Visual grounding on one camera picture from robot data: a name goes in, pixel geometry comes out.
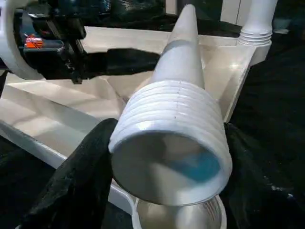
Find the white plastic table leg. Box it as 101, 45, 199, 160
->
237, 0, 279, 47
108, 3, 234, 208

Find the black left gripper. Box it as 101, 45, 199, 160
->
13, 4, 161, 84

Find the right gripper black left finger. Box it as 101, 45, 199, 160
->
21, 118, 119, 229

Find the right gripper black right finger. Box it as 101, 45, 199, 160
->
214, 121, 305, 229

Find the black plastic mat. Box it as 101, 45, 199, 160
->
0, 0, 305, 229

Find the white plastic table top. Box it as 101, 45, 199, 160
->
0, 25, 273, 229

